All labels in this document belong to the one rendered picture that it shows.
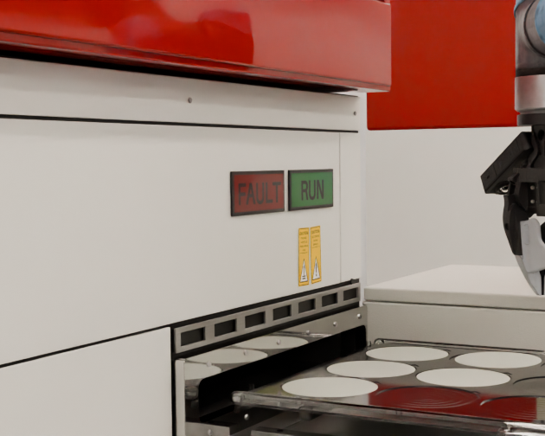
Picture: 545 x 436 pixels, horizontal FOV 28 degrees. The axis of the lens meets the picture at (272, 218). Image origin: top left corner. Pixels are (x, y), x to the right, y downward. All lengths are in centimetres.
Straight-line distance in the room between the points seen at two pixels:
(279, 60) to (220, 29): 12
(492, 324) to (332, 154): 29
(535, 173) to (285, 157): 28
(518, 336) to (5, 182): 74
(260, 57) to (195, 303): 26
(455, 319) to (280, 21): 48
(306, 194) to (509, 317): 30
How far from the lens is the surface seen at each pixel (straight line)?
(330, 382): 116
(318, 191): 133
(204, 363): 110
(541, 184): 127
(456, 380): 118
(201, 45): 102
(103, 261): 98
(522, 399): 110
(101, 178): 97
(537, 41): 122
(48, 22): 85
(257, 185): 120
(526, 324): 139
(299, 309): 131
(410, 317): 144
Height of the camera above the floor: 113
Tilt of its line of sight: 3 degrees down
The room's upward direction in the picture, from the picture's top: 1 degrees counter-clockwise
